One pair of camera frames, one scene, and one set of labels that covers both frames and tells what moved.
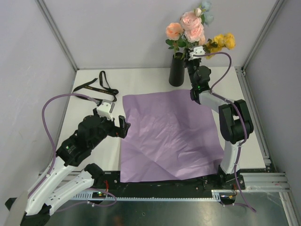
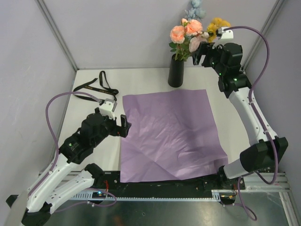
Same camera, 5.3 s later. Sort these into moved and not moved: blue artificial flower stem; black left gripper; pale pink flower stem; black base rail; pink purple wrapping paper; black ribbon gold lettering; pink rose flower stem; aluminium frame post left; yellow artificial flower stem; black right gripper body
Moved: black right gripper body; blue artificial flower stem; yellow artificial flower stem; pink rose flower stem; pale pink flower stem; black ribbon gold lettering
Not moved: black base rail; pink purple wrapping paper; aluminium frame post left; black left gripper
